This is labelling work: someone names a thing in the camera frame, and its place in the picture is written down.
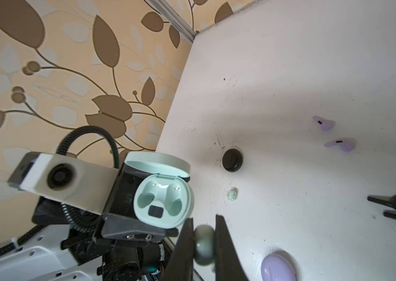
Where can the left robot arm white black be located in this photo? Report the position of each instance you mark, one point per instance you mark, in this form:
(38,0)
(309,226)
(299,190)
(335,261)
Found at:
(98,218)

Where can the mint green charging case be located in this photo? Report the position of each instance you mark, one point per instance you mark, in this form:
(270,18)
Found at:
(163,199)

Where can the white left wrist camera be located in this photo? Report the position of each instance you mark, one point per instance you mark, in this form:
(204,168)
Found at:
(63,179)

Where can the aluminium frame post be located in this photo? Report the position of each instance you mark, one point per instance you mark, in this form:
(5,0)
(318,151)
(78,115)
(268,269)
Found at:
(175,19)

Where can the black round earbud case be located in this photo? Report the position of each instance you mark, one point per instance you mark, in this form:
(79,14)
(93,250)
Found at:
(232,160)

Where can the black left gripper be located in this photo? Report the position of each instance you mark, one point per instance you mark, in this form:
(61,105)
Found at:
(118,221)

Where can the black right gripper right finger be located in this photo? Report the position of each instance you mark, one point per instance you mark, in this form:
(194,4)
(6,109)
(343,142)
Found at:
(227,263)

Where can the purple round earbud case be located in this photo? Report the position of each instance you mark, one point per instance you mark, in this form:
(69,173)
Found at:
(275,267)

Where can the mint green earbud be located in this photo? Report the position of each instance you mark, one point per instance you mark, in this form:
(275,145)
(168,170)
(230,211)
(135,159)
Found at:
(232,194)
(204,245)

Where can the purple earbud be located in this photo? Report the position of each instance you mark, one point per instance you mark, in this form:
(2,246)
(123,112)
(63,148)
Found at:
(345,144)
(325,124)

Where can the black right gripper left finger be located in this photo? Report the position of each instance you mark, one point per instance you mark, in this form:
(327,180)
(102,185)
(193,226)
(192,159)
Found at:
(180,265)

